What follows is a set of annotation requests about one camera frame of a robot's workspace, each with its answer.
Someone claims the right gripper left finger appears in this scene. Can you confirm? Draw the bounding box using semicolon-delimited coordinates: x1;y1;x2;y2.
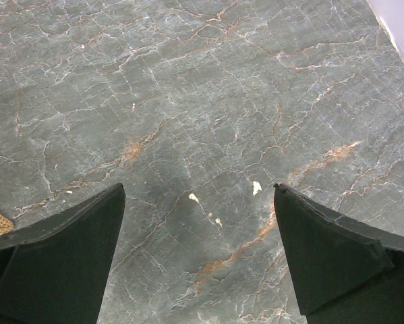
0;183;125;323

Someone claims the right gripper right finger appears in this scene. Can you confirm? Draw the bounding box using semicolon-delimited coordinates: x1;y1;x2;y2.
274;184;404;323

